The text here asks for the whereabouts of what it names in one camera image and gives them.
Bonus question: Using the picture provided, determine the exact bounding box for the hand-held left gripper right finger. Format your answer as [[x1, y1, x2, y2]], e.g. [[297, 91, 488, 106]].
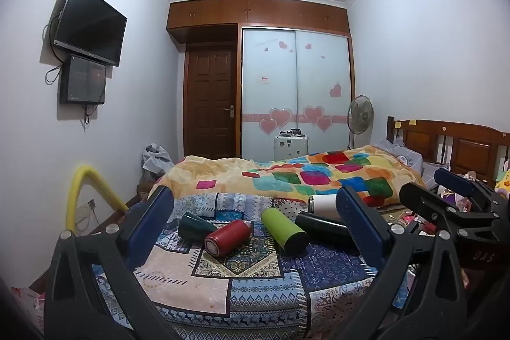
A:
[[337, 186, 468, 340]]

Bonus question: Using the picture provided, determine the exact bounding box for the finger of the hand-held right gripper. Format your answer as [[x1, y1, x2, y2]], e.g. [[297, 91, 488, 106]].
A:
[[399, 183, 495, 242], [434, 168, 510, 214]]

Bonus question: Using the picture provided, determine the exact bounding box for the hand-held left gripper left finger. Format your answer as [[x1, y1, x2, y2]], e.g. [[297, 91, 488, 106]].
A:
[[44, 186, 176, 340]]

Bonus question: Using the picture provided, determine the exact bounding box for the white cup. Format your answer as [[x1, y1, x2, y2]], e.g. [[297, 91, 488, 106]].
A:
[[308, 194, 339, 221]]

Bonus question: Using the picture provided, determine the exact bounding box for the black cup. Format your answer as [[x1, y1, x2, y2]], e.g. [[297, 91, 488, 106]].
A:
[[295, 211, 353, 249]]

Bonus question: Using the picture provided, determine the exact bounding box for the dark green cup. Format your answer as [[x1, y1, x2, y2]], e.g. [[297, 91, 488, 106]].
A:
[[178, 212, 218, 242]]

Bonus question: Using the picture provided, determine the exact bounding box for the lime green cup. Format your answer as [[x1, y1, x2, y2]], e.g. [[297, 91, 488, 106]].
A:
[[261, 208, 310, 257]]

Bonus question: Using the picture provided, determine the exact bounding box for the red cup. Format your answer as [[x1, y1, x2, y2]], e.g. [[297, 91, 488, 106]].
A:
[[204, 220, 253, 258]]

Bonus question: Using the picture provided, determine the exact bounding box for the checked pillow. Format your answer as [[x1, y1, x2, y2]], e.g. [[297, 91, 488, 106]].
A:
[[421, 161, 452, 190]]

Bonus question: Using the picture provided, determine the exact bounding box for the wooden bed headboard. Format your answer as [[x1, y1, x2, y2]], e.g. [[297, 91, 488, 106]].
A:
[[386, 116, 510, 182]]

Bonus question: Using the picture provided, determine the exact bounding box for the yellow plush toy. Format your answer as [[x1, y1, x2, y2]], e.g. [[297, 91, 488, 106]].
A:
[[494, 169, 510, 199]]

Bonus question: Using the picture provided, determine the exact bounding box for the grey printed pillow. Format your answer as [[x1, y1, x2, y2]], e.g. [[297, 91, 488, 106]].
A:
[[372, 139, 425, 181]]

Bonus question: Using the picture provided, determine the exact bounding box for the grey plastic bag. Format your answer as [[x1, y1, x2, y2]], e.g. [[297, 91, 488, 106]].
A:
[[142, 143, 175, 186]]

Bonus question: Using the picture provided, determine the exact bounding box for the yellow foam tube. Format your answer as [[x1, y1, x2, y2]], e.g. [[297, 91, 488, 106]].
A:
[[66, 164, 129, 235]]

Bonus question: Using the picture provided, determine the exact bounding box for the colourful checked blanket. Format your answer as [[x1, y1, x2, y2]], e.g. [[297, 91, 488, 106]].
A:
[[148, 151, 427, 214]]

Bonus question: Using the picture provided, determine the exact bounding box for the white box appliance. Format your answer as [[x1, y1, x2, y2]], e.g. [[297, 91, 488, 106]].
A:
[[273, 129, 310, 165]]

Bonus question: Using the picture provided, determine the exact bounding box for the standing electric fan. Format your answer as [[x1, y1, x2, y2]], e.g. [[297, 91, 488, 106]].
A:
[[347, 95, 375, 150]]

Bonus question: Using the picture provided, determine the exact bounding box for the blue patchwork quilt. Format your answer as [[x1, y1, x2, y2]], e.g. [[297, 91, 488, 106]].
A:
[[91, 192, 423, 340]]

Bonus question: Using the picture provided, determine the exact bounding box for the brown wooden door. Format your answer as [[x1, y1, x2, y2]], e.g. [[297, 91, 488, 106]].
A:
[[184, 43, 239, 161]]

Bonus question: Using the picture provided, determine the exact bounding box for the glass sliding wardrobe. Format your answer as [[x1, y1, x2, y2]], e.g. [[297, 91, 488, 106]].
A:
[[239, 25, 355, 162]]

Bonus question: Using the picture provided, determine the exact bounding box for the pink plastic bag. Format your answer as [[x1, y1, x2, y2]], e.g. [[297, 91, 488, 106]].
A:
[[10, 285, 47, 329]]

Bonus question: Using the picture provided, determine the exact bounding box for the wooden overhead cabinet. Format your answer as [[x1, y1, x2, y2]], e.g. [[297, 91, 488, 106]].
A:
[[166, 0, 351, 44]]

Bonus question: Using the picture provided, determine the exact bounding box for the white wall socket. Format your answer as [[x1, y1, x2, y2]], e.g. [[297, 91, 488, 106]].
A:
[[77, 199, 99, 234]]

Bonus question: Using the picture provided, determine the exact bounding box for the small black wall panel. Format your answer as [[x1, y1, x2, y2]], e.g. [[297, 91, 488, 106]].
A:
[[60, 54, 107, 105]]

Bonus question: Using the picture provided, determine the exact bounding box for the black television cable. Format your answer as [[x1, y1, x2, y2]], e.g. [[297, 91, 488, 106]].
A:
[[42, 14, 65, 86]]

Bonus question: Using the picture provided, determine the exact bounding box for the wall-mounted black television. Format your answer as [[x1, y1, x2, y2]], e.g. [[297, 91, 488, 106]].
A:
[[53, 0, 128, 68]]

